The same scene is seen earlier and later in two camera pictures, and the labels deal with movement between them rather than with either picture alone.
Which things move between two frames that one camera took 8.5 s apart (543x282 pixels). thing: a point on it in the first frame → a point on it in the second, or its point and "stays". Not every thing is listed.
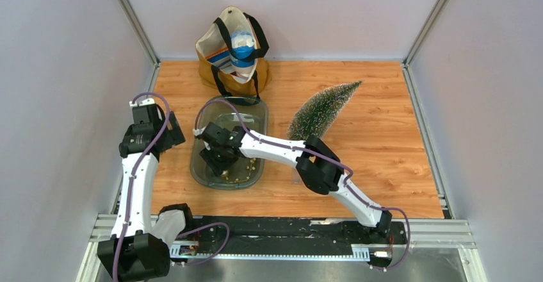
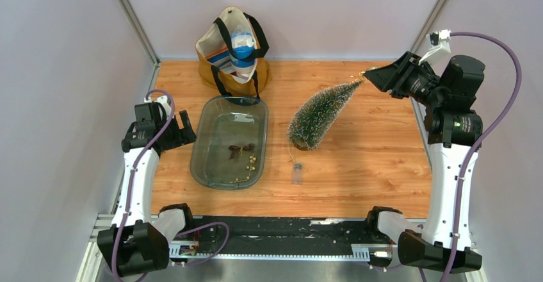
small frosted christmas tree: [316, 116] stays
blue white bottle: [243, 45] stays
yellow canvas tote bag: [231, 55] stays
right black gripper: [218, 166] → [392, 77]
